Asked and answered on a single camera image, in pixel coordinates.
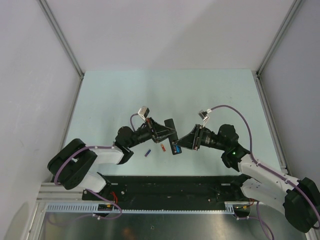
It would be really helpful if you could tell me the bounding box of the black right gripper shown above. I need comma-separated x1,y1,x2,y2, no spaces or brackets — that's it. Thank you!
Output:
174,124,227,151

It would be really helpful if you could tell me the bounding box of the aluminium frame post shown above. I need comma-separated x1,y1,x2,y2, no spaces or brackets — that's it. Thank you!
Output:
255,0,305,76
36,0,85,80

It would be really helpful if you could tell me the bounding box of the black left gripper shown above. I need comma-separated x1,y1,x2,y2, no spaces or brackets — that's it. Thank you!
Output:
127,117,176,149

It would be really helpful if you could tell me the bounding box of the right aluminium frame post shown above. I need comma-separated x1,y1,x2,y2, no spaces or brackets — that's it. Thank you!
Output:
255,0,305,76

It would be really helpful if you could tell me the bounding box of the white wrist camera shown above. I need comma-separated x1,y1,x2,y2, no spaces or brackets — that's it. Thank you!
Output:
137,106,150,120
198,110,210,127

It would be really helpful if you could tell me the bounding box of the aluminium front rail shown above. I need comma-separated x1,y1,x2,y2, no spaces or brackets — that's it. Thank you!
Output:
36,182,84,203

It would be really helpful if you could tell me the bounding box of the blue AAA battery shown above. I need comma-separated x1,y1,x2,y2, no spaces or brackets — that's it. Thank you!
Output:
175,146,182,154

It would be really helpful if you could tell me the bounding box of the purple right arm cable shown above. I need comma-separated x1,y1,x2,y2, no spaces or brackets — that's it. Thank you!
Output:
206,104,320,240

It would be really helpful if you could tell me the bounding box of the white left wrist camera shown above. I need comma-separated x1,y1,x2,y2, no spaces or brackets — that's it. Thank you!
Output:
137,106,150,120

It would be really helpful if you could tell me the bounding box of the white slotted cable duct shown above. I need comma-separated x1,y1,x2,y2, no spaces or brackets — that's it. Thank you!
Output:
46,202,235,214

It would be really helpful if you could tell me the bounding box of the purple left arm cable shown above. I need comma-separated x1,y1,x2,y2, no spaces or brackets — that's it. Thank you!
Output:
47,113,141,226

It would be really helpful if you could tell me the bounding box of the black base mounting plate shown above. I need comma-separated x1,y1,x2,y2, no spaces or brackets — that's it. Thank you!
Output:
97,175,249,202

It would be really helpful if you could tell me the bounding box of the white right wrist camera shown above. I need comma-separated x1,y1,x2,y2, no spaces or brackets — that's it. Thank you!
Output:
198,110,210,127

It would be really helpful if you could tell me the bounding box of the red orange AAA battery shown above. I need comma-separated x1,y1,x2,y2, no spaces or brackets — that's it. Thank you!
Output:
160,144,166,152

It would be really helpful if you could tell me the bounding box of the left aluminium frame post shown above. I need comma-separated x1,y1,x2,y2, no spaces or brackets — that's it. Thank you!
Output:
36,0,85,80

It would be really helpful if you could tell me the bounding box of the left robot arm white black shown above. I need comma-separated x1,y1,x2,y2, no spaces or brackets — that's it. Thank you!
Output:
47,117,176,200

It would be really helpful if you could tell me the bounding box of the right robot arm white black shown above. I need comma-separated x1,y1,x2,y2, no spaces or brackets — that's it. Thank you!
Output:
174,124,320,233

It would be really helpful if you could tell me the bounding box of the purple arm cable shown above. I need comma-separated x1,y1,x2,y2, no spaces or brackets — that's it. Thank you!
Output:
47,113,141,226
206,104,320,240

